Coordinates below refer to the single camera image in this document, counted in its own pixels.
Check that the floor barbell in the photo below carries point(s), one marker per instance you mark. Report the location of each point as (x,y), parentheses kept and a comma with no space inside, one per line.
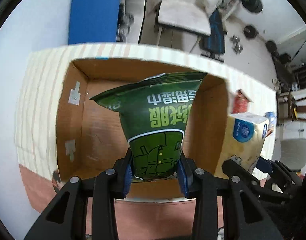
(250,32)

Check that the blue tissue pack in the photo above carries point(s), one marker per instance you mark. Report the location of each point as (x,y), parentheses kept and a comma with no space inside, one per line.
(272,122)

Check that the black blue weight bench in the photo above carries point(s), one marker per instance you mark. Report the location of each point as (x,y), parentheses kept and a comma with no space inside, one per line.
(213,46)

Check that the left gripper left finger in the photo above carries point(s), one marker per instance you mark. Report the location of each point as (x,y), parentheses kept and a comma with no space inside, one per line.
(65,216)

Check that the red floral wipes pack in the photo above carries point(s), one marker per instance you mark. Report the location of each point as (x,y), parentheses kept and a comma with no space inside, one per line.
(240,102)

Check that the striped cream tablecloth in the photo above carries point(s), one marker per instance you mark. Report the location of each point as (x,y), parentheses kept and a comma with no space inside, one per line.
(42,85)

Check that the blue foam mat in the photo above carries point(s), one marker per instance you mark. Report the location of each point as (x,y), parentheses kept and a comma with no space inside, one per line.
(93,21)

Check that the grey folding chair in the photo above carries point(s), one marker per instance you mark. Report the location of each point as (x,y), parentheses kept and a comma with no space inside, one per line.
(293,153)

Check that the white cushioned chair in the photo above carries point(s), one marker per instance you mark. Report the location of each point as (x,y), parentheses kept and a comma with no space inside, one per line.
(182,15)

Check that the cardboard box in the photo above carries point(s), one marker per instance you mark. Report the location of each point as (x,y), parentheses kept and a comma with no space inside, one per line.
(89,138)

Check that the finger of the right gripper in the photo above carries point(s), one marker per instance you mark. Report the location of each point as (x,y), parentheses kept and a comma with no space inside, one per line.
(231,169)
(276,168)

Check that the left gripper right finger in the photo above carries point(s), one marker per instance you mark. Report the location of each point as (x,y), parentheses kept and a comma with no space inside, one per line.
(243,214)

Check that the green wet wipes pack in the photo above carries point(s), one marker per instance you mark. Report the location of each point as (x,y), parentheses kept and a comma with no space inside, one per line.
(154,114)

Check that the yellow tissue pack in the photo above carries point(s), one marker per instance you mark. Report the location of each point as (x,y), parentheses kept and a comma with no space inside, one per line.
(244,138)

